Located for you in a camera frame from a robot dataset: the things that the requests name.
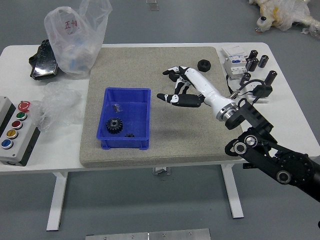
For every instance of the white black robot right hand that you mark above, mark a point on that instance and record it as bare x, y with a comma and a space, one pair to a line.
202, 83

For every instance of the small black gear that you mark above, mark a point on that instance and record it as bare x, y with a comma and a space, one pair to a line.
129, 135

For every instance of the big black gear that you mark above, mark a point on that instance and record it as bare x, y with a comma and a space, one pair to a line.
114, 126

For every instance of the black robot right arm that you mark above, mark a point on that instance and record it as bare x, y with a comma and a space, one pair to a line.
260, 125

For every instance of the small black hex nut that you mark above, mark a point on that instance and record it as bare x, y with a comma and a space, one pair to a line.
204, 65

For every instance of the blue plastic box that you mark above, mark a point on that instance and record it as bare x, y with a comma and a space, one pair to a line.
135, 112

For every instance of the grey push-button control box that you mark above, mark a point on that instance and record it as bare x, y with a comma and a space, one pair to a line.
15, 155

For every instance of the white circuit breaker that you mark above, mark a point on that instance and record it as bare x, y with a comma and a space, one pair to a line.
232, 67

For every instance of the black cylindrical capacitor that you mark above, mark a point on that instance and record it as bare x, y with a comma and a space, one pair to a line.
253, 53
271, 77
245, 78
263, 60
249, 64
255, 64

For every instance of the white flat plate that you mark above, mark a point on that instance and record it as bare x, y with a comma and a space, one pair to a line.
250, 88

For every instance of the grey-brown mat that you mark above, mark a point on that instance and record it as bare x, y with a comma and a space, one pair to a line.
150, 57

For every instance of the black power adapter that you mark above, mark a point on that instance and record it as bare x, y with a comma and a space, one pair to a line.
263, 90

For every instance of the white bottle black cap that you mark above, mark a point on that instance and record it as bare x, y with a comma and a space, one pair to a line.
262, 23

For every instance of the small clear bag of screws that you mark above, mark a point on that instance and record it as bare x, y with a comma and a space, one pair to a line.
117, 107

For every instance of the grey floor fixture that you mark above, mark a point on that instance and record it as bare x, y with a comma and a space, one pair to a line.
152, 5

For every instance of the black table control panel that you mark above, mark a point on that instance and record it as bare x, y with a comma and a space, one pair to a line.
246, 166

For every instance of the plastic-wrapped white yellow bundle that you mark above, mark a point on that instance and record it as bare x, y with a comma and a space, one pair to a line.
287, 12

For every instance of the white table leg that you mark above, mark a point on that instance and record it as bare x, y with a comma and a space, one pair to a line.
58, 200
232, 192

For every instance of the white plastic bag red print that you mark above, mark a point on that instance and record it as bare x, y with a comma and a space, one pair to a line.
72, 50

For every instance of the crumpled clear plastic wrap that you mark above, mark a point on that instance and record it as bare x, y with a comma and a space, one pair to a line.
57, 105

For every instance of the black plastic-wrapped part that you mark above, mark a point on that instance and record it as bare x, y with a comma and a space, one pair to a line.
42, 62

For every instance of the red emergency stop button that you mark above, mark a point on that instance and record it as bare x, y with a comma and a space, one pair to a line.
24, 106

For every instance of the green push button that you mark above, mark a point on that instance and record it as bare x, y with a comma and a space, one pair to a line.
21, 116

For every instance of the red push button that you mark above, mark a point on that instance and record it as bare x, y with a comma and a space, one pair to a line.
17, 124

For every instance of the yellow push button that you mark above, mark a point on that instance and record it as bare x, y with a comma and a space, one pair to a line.
12, 133

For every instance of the blue push button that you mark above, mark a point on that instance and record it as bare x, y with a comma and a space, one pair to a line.
6, 144

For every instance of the white flat switch box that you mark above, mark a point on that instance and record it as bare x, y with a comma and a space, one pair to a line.
233, 51

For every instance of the metal table bracket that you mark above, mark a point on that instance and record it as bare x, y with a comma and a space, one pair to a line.
162, 171

